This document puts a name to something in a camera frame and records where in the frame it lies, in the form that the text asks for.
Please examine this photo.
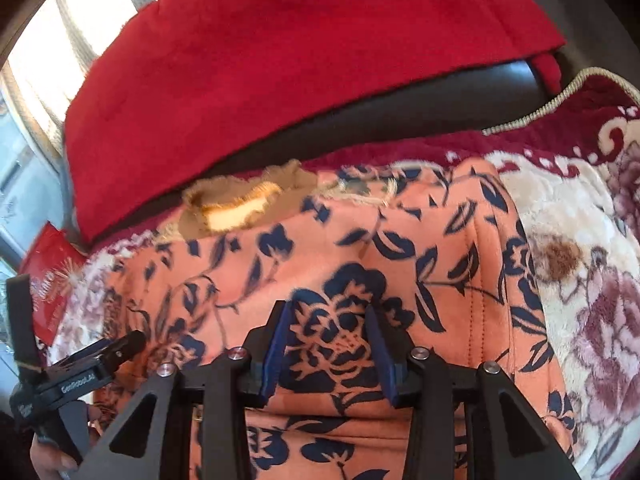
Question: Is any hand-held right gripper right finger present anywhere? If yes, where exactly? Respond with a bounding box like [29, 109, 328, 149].
[364, 305, 583, 480]

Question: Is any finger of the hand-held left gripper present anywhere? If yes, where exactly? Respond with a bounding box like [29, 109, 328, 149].
[100, 330, 147, 367]

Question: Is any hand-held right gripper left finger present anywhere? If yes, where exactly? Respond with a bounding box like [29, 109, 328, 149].
[87, 300, 293, 480]

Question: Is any orange floral garment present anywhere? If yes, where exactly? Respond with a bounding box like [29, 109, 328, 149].
[92, 157, 576, 480]

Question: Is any person's left hand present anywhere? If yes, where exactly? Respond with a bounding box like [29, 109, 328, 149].
[29, 402, 106, 480]

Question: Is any red snack box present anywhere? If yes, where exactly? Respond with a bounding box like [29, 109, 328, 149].
[20, 222, 88, 346]

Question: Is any floral plush blanket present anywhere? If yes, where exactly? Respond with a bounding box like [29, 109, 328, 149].
[47, 67, 640, 480]

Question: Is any red fleece cloth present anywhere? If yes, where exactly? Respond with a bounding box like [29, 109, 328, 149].
[65, 0, 568, 246]

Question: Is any black leather sofa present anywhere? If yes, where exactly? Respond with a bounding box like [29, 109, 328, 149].
[210, 0, 640, 173]

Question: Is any light window curtain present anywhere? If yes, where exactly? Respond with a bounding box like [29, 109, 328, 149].
[10, 0, 171, 161]

